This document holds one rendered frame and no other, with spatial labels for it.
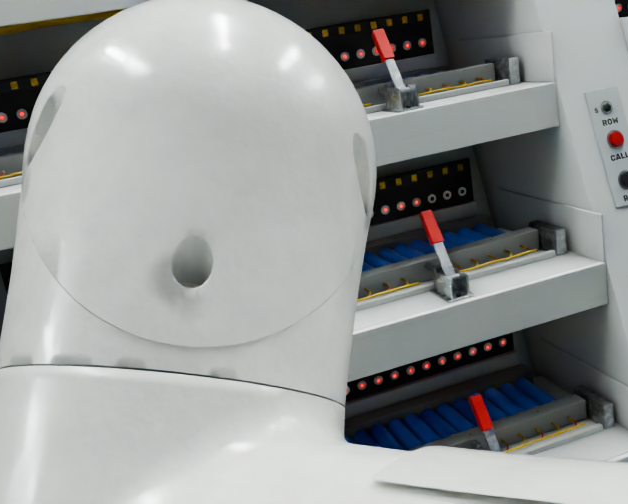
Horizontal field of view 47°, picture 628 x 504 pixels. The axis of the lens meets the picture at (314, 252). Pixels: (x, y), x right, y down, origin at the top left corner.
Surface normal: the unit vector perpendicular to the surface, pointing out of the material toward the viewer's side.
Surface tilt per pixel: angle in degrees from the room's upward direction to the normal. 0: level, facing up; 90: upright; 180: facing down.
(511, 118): 109
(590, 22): 90
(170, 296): 79
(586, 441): 19
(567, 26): 90
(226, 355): 85
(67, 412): 67
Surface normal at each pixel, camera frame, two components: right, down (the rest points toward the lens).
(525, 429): 0.31, 0.22
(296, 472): -0.17, -0.96
